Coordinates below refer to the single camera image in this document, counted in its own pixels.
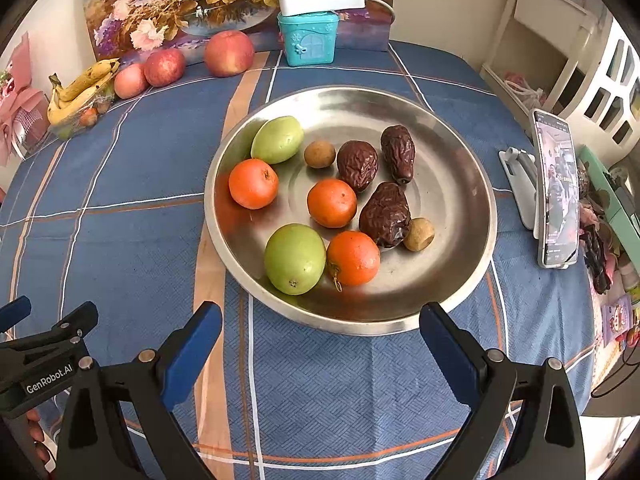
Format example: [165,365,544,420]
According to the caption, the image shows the floral painting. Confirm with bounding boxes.
[82,0,392,63]

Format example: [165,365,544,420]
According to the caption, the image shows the white phone stand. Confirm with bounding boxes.
[498,146,538,240]

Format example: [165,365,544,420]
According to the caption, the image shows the clear plastic fruit tray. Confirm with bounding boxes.
[47,80,115,141]

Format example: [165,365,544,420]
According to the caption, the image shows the small green mango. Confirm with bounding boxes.
[264,223,326,296]

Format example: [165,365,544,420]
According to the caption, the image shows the person hand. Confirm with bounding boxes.
[25,408,50,465]

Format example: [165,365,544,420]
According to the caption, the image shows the orange tangerine with stem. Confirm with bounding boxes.
[326,231,381,292]

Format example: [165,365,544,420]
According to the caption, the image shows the pale pink apple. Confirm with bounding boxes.
[114,63,149,100]

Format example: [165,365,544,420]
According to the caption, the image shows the pink flower bouquet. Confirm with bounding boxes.
[1,32,49,166]

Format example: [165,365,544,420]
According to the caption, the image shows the teal toy house box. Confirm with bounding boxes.
[278,12,340,67]

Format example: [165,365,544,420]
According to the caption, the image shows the smartphone on stand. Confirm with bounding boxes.
[530,108,579,269]

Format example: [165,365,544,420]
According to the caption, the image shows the round dark passion fruit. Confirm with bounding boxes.
[337,140,378,193]

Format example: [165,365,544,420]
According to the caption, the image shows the banana bunch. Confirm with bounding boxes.
[48,58,120,126]

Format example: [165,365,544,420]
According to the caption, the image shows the red apple right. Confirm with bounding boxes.
[204,30,255,78]

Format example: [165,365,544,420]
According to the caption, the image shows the blue plaid tablecloth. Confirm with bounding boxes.
[1,41,594,479]

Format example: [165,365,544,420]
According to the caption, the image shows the silver metal plate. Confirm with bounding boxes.
[205,86,497,336]

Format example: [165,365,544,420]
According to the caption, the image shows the brown longan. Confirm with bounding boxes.
[304,140,336,169]
[404,217,435,252]

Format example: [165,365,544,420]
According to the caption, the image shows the dark red apple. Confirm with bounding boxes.
[143,48,186,88]

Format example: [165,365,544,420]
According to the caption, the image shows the white shelf rack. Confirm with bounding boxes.
[480,0,639,167]

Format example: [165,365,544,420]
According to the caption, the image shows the large green mango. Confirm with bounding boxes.
[250,116,304,165]

